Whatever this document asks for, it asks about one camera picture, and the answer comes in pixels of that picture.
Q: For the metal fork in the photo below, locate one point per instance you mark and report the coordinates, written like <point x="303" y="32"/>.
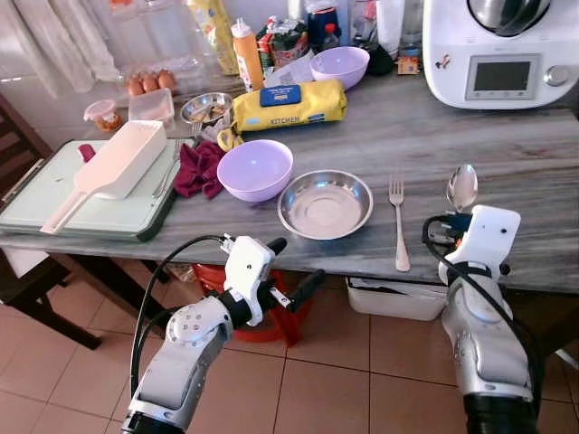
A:
<point x="399" y="226"/>

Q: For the large steel bowl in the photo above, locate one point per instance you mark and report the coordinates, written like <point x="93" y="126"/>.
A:
<point x="326" y="208"/>

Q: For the clear plastic container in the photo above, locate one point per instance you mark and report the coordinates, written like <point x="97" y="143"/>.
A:
<point x="151" y="107"/>

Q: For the metal spoon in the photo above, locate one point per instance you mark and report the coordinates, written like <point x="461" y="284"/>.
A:
<point x="462" y="185"/>

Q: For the white food processor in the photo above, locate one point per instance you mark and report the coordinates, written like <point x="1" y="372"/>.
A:
<point x="507" y="54"/>

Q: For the maroon cloth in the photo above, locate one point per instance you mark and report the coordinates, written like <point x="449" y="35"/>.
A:
<point x="197" y="170"/>

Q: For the yellow food bag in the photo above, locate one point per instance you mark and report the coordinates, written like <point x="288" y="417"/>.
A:
<point x="215" y="32"/>

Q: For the black round object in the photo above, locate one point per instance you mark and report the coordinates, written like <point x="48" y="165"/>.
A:
<point x="381" y="61"/>

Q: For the orange sauce bottle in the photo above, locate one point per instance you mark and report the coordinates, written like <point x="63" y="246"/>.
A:
<point x="247" y="59"/>

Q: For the red green food packet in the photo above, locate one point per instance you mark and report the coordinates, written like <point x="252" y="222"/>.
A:
<point x="285" y="43"/>

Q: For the red plastic stool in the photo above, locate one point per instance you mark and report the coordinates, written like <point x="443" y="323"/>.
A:
<point x="294" y="321"/>

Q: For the pale green tray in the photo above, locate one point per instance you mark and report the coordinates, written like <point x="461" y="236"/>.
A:
<point x="99" y="215"/>

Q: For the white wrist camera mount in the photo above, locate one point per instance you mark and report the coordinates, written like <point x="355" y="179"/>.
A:
<point x="246" y="271"/>
<point x="488" y="237"/>

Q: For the brown egg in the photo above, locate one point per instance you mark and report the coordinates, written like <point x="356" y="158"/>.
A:
<point x="151" y="82"/>
<point x="136" y="86"/>
<point x="167" y="80"/>

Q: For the white bottle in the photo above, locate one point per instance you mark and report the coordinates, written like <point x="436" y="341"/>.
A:
<point x="390" y="25"/>

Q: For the small purple plastic bowl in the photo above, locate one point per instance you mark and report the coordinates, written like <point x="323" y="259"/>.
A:
<point x="340" y="65"/>

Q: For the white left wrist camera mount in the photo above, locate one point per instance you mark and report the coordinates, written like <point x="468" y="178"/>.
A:
<point x="246" y="271"/>

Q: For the small steel bowl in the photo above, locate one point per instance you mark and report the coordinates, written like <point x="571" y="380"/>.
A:
<point x="205" y="109"/>

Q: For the white storage box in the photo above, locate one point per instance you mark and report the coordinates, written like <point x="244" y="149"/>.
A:
<point x="393" y="298"/>

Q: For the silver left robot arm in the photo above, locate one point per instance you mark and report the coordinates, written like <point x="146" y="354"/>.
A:
<point x="181" y="362"/>

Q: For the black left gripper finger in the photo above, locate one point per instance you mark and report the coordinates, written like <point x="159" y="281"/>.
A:
<point x="277" y="245"/>
<point x="308" y="289"/>

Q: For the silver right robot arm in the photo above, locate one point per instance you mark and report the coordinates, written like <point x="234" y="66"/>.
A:
<point x="488" y="344"/>

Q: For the yellow kitchen wipes pack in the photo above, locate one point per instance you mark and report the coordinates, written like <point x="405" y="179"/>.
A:
<point x="289" y="107"/>

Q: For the small pink lidded tub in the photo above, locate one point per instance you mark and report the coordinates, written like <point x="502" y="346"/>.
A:
<point x="103" y="116"/>

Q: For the small red item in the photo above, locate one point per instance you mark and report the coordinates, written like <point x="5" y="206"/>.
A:
<point x="87" y="153"/>

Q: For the large purple plastic bowl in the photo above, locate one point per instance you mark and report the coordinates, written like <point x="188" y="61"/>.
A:
<point x="255" y="170"/>

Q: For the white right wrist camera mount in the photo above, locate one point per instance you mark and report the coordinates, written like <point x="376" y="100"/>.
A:
<point x="488" y="237"/>

